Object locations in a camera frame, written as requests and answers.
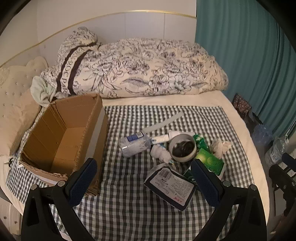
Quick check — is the beige pillow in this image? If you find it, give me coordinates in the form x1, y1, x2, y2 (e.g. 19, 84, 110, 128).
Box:
0, 88, 43, 156

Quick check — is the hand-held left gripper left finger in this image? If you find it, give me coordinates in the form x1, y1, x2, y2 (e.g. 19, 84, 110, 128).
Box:
21, 158, 97, 241

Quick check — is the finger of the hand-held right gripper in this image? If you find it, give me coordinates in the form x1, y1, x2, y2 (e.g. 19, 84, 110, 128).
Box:
268, 163, 296, 184
281, 153, 296, 167

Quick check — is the grey checkered cloth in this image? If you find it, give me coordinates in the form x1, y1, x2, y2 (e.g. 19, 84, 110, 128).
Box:
6, 104, 255, 241

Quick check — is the dark barcode packet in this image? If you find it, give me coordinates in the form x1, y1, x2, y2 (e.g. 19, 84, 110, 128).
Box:
144, 163, 197, 211

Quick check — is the mint green cloth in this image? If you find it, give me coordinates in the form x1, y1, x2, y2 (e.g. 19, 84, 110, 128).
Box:
31, 75, 57, 107

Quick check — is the green foil sachet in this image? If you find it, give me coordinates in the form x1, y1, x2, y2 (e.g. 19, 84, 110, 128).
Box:
193, 134, 210, 149

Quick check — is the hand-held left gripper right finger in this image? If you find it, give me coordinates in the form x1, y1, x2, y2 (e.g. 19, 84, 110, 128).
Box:
190, 159, 266, 241

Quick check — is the clear cotton swab container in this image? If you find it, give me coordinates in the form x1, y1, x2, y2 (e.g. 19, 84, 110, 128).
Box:
120, 132, 153, 158

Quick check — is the brown cardboard box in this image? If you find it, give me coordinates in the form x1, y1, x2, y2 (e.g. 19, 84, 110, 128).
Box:
20, 93, 109, 197

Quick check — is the patterned paper bag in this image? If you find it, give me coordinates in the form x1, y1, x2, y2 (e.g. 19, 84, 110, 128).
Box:
232, 93, 252, 114

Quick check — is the green carton box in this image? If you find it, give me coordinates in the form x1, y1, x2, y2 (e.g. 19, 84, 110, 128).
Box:
184, 148, 225, 186

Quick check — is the white plastic strip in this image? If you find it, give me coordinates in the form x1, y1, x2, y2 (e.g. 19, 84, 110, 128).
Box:
142, 112, 183, 135

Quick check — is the round white bowl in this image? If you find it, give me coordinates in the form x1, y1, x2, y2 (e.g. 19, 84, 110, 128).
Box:
168, 134, 197, 163

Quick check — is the dark bag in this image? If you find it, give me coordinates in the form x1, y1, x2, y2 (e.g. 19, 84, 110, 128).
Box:
244, 110, 263, 128

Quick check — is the white tissue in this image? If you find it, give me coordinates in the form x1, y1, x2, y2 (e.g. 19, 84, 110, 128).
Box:
209, 138, 233, 159
150, 144, 174, 164

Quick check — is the white toothpaste tube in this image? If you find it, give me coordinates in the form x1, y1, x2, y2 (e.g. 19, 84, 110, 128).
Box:
151, 135, 171, 145

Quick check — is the teal curtain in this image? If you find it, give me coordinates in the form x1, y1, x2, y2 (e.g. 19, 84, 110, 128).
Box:
194, 0, 296, 144

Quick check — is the floral print duvet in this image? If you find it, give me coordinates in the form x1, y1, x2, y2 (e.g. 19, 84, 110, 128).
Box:
40, 27, 228, 99

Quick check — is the cream bed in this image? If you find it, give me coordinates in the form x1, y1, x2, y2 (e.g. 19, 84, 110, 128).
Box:
0, 89, 271, 241

